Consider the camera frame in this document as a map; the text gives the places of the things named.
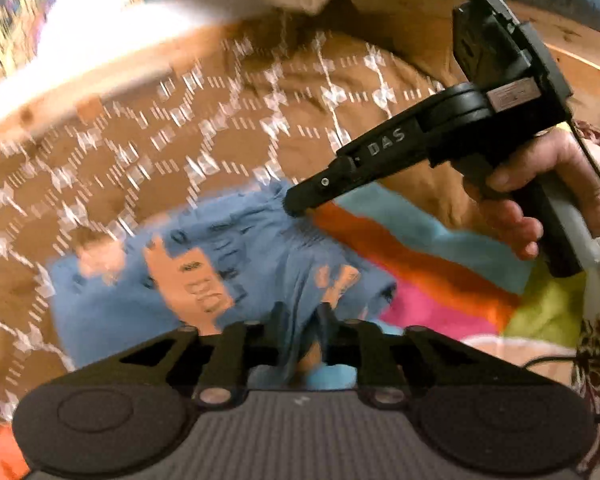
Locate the multicolour striped bedsheet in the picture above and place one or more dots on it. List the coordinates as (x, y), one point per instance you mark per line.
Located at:
(462, 284)

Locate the person right hand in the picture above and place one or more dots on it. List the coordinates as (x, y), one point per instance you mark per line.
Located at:
(558, 151)

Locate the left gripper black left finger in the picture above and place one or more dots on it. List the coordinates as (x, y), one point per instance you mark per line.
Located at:
(240, 348)

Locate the wooden bed frame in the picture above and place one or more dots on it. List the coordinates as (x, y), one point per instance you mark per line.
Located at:
(148, 40)

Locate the brown PF patterned blanket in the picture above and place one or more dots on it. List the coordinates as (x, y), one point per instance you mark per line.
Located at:
(272, 101)

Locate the blue orange patterned pants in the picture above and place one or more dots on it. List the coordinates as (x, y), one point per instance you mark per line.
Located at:
(233, 258)

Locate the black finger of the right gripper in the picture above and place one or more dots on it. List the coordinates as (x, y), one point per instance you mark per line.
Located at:
(320, 185)

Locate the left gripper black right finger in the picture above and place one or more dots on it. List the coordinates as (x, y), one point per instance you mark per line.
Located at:
(363, 346)

